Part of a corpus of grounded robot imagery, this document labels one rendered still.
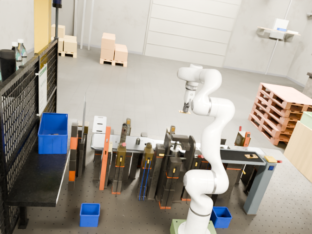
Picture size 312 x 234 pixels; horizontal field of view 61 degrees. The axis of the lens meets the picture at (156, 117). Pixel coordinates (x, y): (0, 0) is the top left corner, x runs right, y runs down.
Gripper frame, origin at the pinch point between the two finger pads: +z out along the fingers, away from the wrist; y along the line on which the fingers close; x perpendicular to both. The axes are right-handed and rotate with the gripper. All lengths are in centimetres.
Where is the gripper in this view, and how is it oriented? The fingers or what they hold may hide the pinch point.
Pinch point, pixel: (185, 108)
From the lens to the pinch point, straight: 188.0
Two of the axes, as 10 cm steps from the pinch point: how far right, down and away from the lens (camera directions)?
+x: -9.8, -1.2, -1.7
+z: -1.8, 9.0, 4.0
